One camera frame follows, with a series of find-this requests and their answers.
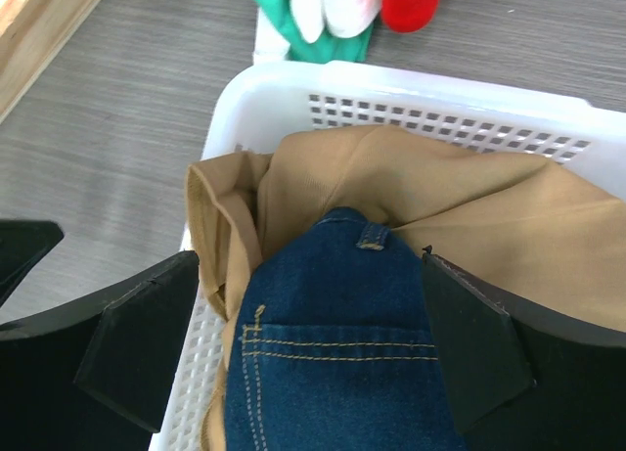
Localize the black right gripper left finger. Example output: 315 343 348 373
1 250 199 450

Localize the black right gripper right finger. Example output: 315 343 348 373
422 247 625 450

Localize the blue denim skirt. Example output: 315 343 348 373
224 207 466 450

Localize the tan cloth garment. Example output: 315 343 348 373
186 126 625 450

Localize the white rack foot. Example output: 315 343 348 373
252 9 291 65

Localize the red hanging shirt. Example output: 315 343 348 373
381 0 440 33

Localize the white hanging shirt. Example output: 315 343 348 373
290 0 381 44

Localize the green hanging shirt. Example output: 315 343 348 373
253 0 375 64

